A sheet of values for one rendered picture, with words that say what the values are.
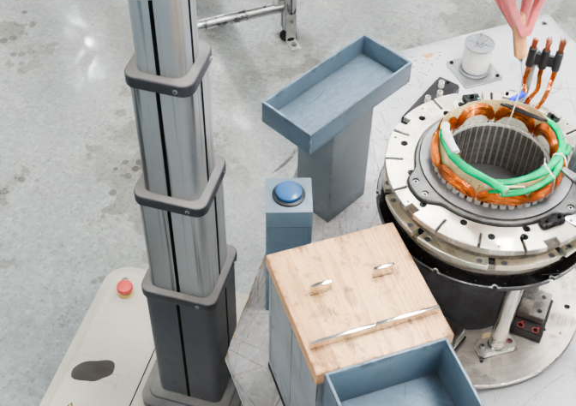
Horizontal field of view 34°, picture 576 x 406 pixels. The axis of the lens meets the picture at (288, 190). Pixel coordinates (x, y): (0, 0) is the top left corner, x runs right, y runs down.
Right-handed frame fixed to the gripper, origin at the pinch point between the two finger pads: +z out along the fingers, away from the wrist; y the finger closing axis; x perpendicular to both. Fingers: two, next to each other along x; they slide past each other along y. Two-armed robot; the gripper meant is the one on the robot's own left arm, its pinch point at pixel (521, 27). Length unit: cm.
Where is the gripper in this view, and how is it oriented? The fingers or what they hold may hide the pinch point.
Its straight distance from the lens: 125.4
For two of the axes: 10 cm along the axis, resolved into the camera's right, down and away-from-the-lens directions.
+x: -9.5, 2.9, -1.2
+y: -2.5, -4.6, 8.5
